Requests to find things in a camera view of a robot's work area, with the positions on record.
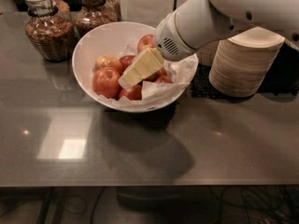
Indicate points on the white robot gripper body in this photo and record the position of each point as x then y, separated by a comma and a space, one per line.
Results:
169, 38

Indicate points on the stack of paper bowls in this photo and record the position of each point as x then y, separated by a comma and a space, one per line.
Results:
242, 61
207, 53

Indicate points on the dark red apple behind centre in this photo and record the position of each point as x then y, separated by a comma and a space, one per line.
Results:
126, 61

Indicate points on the white sign panel left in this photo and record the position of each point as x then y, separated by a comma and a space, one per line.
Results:
149, 12

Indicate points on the red apple top back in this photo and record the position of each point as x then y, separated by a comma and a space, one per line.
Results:
146, 42

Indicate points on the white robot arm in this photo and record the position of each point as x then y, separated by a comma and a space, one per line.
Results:
197, 23

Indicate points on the red apple right front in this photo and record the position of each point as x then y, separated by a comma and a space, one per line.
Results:
163, 79

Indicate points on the stack of paper bowls rear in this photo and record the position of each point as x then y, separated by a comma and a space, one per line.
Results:
207, 53

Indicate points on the glass cereal jar left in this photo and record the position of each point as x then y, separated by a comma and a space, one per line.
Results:
50, 30

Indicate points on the large red apple front left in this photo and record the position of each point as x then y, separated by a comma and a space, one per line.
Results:
105, 82

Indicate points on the white gripper finger behind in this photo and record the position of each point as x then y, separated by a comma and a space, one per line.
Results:
137, 71

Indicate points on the white bowl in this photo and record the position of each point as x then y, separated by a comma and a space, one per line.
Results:
116, 39

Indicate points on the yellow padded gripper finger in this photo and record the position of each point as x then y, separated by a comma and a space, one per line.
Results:
156, 60

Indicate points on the red apple front centre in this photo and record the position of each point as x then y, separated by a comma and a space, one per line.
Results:
133, 93

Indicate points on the red apple right behind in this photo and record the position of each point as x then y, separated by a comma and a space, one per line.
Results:
162, 72

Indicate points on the black mat under bowls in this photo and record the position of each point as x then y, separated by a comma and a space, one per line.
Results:
282, 77

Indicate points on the white paper liner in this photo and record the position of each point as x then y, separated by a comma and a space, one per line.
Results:
158, 95

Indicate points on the glass cereal jar middle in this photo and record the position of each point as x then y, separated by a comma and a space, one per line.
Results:
93, 13

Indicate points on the yellow-red apple left back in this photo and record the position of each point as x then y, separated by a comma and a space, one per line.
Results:
108, 61

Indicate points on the stack of paper bowls front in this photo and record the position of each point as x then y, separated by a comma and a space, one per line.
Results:
242, 61

